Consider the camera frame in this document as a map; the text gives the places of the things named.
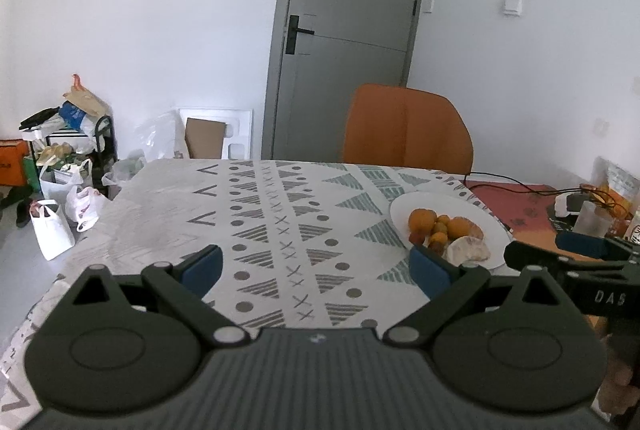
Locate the black storage rack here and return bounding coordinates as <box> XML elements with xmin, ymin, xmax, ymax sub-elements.
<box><xmin>45</xmin><ymin>115</ymin><xmax>118</xmax><ymax>172</ymax></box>

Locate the printed snack bag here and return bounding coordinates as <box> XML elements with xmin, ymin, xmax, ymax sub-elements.
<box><xmin>595</xmin><ymin>157</ymin><xmax>640</xmax><ymax>218</ymax></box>

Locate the black cloth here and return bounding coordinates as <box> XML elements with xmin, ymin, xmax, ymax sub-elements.
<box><xmin>20</xmin><ymin>107</ymin><xmax>62</xmax><ymax>131</ymax></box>

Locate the person's right hand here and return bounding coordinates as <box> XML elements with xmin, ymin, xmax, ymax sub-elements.
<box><xmin>600</xmin><ymin>335</ymin><xmax>640</xmax><ymax>428</ymax></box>

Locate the orange chair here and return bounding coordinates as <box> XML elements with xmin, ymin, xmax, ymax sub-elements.
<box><xmin>342</xmin><ymin>84</ymin><xmax>474</xmax><ymax>174</ymax></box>

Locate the black device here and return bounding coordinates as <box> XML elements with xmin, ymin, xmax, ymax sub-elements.
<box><xmin>547</xmin><ymin>193</ymin><xmax>591</xmax><ymax>221</ymax></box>

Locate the grey door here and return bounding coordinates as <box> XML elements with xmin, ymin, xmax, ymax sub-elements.
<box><xmin>262</xmin><ymin>0</ymin><xmax>431</xmax><ymax>161</ymax></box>

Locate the bread roll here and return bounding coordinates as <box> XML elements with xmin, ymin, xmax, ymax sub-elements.
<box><xmin>446</xmin><ymin>217</ymin><xmax>473</xmax><ymax>241</ymax></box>

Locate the black door handle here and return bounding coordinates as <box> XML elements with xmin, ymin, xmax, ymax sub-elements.
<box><xmin>282</xmin><ymin>15</ymin><xmax>316</xmax><ymax>56</ymax></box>

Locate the large orange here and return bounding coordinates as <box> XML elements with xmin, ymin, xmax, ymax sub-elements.
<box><xmin>408</xmin><ymin>208</ymin><xmax>436</xmax><ymax>233</ymax></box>

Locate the black cable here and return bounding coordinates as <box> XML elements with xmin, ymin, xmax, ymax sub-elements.
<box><xmin>462</xmin><ymin>170</ymin><xmax>593</xmax><ymax>199</ymax></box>

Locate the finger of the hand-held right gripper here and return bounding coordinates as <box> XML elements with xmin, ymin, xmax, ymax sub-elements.
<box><xmin>556</xmin><ymin>231</ymin><xmax>640</xmax><ymax>262</ymax></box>
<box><xmin>504</xmin><ymin>240</ymin><xmax>601</xmax><ymax>274</ymax></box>

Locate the brown cardboard sheet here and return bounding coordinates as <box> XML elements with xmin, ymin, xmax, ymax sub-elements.
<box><xmin>185</xmin><ymin>117</ymin><xmax>228</xmax><ymax>159</ymax></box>

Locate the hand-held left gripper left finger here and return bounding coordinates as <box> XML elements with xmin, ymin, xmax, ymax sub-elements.
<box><xmin>62</xmin><ymin>244</ymin><xmax>251</xmax><ymax>346</ymax></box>

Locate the white pastry piece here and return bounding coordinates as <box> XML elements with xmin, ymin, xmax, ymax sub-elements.
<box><xmin>446</xmin><ymin>236</ymin><xmax>492</xmax><ymax>265</ymax></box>

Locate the orange box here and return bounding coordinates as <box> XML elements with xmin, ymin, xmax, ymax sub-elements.
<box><xmin>0</xmin><ymin>139</ymin><xmax>31</xmax><ymax>186</ymax></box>

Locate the white plate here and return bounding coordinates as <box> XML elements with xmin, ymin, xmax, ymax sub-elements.
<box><xmin>389</xmin><ymin>191</ymin><xmax>513</xmax><ymax>269</ymax></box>

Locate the patterned tablecloth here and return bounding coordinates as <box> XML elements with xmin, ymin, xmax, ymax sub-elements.
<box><xmin>0</xmin><ymin>159</ymin><xmax>516</xmax><ymax>413</ymax></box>

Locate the clear plastic bag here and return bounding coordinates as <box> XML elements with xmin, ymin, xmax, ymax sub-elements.
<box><xmin>137</xmin><ymin>110</ymin><xmax>191</xmax><ymax>161</ymax></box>

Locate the red table mat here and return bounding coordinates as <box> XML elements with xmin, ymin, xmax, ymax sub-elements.
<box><xmin>462</xmin><ymin>180</ymin><xmax>608</xmax><ymax>261</ymax></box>

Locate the white foam board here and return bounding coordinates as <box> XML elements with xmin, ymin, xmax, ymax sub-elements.
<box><xmin>175</xmin><ymin>107</ymin><xmax>254</xmax><ymax>160</ymax></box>

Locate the black shoe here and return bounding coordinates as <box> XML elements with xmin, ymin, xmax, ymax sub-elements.
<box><xmin>0</xmin><ymin>185</ymin><xmax>33</xmax><ymax>228</ymax></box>

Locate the translucent plastic cup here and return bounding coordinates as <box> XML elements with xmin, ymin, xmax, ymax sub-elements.
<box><xmin>572</xmin><ymin>200</ymin><xmax>613</xmax><ymax>238</ymax></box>

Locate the blue and white bag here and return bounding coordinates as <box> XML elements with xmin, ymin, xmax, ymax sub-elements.
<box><xmin>59</xmin><ymin>103</ymin><xmax>96</xmax><ymax>132</ymax></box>

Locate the white plastic bag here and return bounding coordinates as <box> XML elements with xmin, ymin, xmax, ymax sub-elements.
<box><xmin>65</xmin><ymin>185</ymin><xmax>108</xmax><ymax>232</ymax></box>
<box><xmin>30</xmin><ymin>199</ymin><xmax>76</xmax><ymax>261</ymax></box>
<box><xmin>102</xmin><ymin>157</ymin><xmax>146</xmax><ymax>198</ymax></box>
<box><xmin>39</xmin><ymin>157</ymin><xmax>95</xmax><ymax>201</ymax></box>

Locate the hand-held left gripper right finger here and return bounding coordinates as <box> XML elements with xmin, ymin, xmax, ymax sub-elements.
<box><xmin>382</xmin><ymin>244</ymin><xmax>570</xmax><ymax>346</ymax></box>

